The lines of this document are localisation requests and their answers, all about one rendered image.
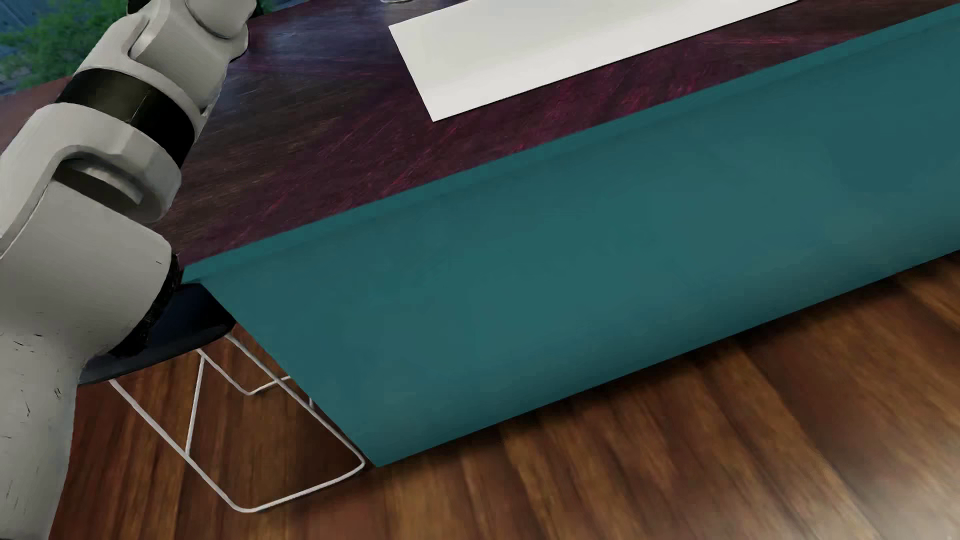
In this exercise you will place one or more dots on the teal counter with wood top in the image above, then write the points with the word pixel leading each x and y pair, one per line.
pixel 570 247

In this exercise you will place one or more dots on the white rectangular mat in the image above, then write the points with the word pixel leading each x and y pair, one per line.
pixel 540 45

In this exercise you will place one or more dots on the green leafy plant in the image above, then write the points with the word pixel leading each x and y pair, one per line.
pixel 52 37

